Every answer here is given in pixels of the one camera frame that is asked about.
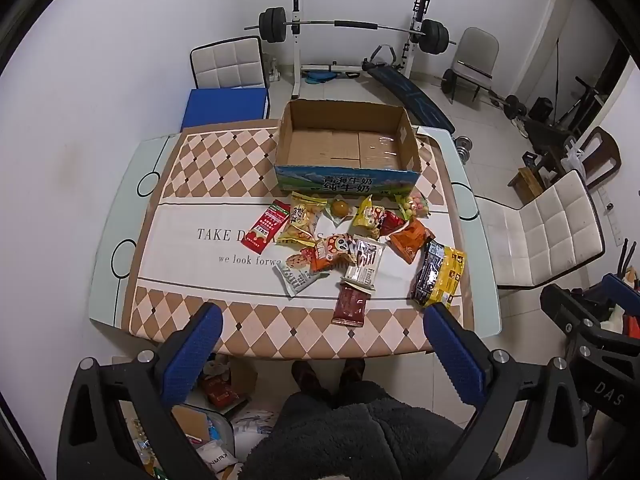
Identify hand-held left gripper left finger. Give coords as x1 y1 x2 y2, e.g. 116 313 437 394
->
57 302 224 480

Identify white quilted chair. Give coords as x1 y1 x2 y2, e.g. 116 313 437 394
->
474 170 607 290
190 36 271 92

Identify small wooden stool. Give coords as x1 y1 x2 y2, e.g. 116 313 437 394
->
508 165 546 203

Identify white printed bag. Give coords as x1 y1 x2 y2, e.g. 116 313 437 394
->
195 442 237 477

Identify diamond-patterned tablecloth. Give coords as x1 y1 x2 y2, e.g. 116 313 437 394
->
122 119 475 358

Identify round orange jelly packet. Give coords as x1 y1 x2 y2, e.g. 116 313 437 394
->
324 199 357 225

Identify black and yellow snack packet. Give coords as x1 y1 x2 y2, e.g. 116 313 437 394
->
411 240 466 309

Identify white cookie packet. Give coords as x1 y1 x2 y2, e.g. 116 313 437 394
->
272 247 331 298

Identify person's dark shoe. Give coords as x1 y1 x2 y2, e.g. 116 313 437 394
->
291 360 331 401
340 358 368 396

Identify small cardboard box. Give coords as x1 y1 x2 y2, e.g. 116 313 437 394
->
171 404 212 444

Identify dark red snack packet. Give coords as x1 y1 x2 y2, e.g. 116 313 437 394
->
378 210 407 237

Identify white plastic bag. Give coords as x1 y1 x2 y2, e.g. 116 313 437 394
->
560 149 587 177

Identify short barbell with black plates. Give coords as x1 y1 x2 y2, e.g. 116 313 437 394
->
441 67 526 120

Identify clear yellow-edged chips packet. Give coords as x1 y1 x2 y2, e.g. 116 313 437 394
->
276 191 322 247

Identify long barbell with black plates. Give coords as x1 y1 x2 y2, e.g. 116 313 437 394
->
245 7 457 56

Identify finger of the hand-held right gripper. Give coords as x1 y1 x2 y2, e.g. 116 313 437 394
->
601 272 640 311
540 284 611 358

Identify white weight rack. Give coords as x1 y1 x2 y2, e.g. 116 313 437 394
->
290 0 431 101

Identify green mixed candy packet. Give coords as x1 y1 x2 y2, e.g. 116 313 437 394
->
395 191 432 222

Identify black exercise machine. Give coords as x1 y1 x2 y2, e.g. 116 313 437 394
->
520 77 616 171

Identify white wafer packet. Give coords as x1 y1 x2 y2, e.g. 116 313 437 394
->
342 234 388 293

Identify orange mushroom-print snack packet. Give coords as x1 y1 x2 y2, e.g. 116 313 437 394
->
309 232 358 273

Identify grey chair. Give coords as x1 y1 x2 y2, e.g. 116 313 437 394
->
442 27 501 103

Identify blue foam mat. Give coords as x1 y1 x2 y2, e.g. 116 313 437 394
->
181 88 271 131

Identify maroon snack packet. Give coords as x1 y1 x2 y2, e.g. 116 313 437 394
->
331 280 371 327

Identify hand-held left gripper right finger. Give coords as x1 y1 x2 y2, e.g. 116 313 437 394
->
422 302 589 480

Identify person's dark fleece-clad legs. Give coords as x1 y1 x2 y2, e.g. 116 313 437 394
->
240 380 501 480

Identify red white-label snack packet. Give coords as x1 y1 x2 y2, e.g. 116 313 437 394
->
241 200 292 255

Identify brown wooden chair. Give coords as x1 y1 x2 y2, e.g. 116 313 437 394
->
565 127 622 191

